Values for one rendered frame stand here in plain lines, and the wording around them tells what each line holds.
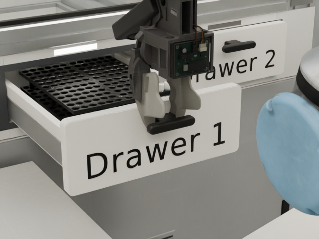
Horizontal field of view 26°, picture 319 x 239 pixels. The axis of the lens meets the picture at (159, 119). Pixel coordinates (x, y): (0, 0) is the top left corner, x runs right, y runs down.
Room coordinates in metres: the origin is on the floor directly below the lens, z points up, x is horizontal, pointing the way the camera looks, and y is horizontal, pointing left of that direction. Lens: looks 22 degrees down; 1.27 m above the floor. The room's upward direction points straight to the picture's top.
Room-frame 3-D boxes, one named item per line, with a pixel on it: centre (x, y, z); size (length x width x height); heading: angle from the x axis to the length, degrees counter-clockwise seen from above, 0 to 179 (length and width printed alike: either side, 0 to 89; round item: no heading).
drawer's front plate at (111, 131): (0.91, 0.00, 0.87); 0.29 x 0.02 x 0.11; 122
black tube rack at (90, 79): (1.08, 0.11, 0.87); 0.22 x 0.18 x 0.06; 32
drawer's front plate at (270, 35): (1.30, -0.13, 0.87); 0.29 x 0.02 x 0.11; 122
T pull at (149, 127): (0.89, -0.01, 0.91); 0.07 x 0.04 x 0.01; 122
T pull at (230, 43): (1.27, -0.14, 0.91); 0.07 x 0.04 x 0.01; 122
